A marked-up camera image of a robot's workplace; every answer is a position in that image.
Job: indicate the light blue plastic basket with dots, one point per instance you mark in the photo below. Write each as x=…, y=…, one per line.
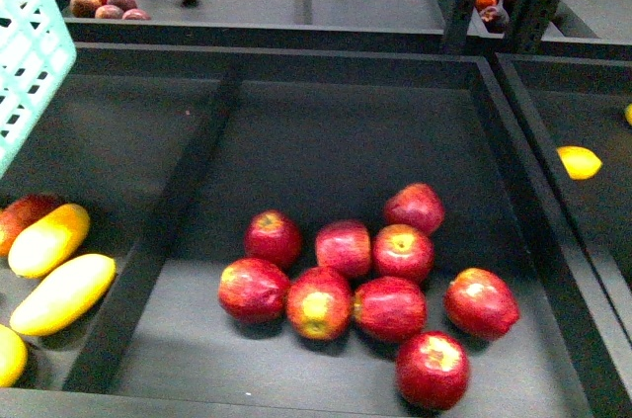
x=37, y=53

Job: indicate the yellow lemon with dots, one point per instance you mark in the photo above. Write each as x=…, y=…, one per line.
x=580, y=163

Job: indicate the red yellow mango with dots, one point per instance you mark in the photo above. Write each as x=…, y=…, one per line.
x=22, y=213

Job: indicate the black display shelf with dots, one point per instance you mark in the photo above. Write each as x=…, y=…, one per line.
x=173, y=132

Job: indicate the red apple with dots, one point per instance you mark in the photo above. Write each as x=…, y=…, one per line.
x=319, y=304
x=432, y=370
x=390, y=309
x=253, y=290
x=344, y=245
x=417, y=205
x=481, y=304
x=273, y=236
x=403, y=251

